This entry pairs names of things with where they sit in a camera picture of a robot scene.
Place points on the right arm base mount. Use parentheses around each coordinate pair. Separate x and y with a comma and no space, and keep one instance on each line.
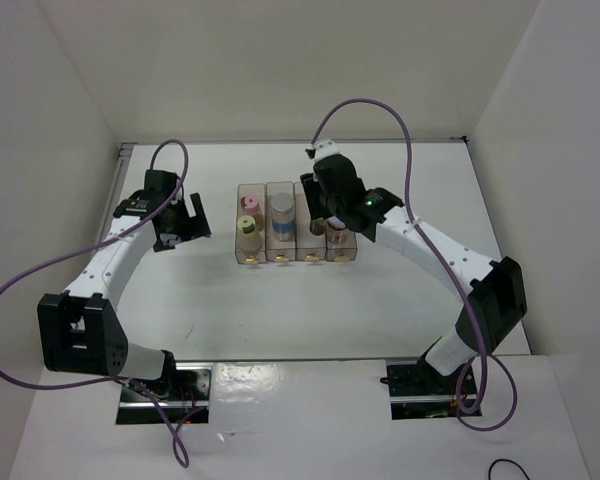
(418,392)

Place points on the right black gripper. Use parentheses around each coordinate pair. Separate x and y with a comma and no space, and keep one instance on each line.
(311,188)

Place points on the yellow-lid spice jar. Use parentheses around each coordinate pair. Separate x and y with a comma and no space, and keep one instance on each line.
(249,238)

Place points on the white-lid red-label jar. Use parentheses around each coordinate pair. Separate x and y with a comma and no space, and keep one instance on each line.
(336,231)

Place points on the pink-lid spice jar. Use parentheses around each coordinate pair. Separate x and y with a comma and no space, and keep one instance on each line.
(250,205)

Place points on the blue-label silver-lid jar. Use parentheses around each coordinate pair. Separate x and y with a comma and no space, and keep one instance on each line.
(283,216)

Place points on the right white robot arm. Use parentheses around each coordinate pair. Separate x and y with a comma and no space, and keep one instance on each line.
(491,291)

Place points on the gold-band dark bottle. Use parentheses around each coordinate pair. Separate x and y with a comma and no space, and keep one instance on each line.
(317,227)

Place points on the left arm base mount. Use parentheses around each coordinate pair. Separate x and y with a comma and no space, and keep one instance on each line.
(185,400)

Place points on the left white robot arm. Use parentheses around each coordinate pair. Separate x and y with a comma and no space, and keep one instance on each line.
(79,328)

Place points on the clear bin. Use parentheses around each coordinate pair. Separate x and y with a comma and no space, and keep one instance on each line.
(278,251)
(342,253)
(310,248)
(260,257)

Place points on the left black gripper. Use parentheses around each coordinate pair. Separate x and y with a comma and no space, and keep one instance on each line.
(193,227)

